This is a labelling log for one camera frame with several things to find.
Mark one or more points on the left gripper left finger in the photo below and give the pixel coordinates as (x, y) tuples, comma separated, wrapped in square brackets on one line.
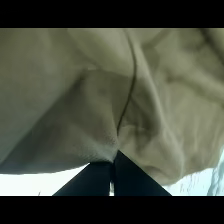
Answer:
[(91, 181)]

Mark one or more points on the beige garment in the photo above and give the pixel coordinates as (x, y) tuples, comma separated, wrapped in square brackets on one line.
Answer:
[(83, 100)]

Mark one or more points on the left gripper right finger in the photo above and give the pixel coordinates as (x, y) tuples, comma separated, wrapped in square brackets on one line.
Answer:
[(133, 180)]

